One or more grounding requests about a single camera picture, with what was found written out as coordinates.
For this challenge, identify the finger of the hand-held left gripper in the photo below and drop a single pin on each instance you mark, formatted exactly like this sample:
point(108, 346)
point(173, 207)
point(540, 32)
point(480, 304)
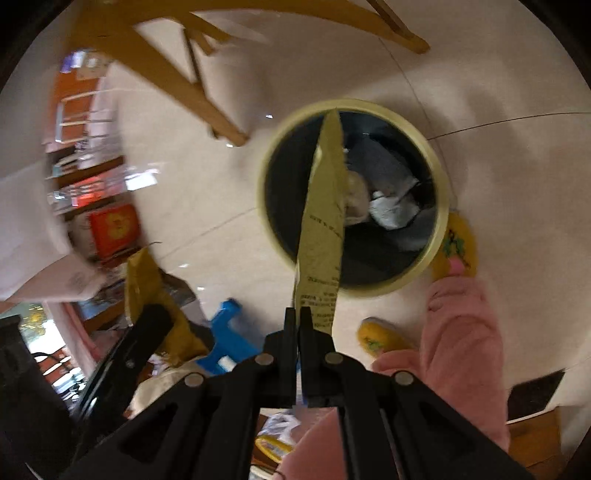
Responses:
point(138, 341)

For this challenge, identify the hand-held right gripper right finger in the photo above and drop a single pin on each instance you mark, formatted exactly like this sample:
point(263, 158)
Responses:
point(305, 337)

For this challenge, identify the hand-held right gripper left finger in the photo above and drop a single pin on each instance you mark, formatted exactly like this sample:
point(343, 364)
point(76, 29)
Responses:
point(288, 337)

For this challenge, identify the yellow packet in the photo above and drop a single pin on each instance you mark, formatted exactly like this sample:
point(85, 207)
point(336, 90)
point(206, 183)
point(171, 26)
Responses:
point(143, 281)

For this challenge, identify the mustard yellow wrapper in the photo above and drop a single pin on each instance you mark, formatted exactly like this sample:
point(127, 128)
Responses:
point(323, 221)

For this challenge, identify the yellow round trash bin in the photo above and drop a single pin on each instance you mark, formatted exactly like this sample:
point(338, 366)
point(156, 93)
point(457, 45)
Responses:
point(286, 194)

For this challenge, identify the beige cloth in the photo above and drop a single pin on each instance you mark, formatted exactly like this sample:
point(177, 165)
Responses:
point(154, 392)

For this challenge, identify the blue plastic stool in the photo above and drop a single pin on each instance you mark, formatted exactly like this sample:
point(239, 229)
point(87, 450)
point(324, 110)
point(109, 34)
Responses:
point(226, 327)

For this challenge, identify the yellow slipper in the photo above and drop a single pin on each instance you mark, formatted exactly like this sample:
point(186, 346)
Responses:
point(383, 339)
point(457, 244)

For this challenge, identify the white plastic bag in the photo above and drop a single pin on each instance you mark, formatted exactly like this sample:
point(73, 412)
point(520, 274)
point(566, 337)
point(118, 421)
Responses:
point(279, 427)

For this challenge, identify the white paper sheet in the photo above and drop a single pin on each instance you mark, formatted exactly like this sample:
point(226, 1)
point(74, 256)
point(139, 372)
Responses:
point(60, 279)

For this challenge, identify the large red gift box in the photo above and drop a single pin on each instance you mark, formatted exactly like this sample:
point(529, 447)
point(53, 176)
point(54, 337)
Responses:
point(115, 228)

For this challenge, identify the white crumpled paper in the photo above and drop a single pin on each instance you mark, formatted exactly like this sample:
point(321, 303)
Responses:
point(392, 212)

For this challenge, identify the person's pink pants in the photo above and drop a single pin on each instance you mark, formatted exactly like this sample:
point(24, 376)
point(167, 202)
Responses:
point(466, 341)

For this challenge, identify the grey crumpled wrapper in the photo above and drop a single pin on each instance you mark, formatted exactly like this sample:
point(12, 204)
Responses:
point(378, 161)

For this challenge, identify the wooden shelf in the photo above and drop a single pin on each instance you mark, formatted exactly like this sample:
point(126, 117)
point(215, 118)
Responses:
point(83, 152)

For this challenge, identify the wooden cabinet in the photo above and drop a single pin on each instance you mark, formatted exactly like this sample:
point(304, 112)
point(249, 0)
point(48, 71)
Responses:
point(540, 438)

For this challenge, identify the light wooden chair frame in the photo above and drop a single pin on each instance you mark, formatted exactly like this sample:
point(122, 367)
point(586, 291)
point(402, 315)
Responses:
point(161, 60)

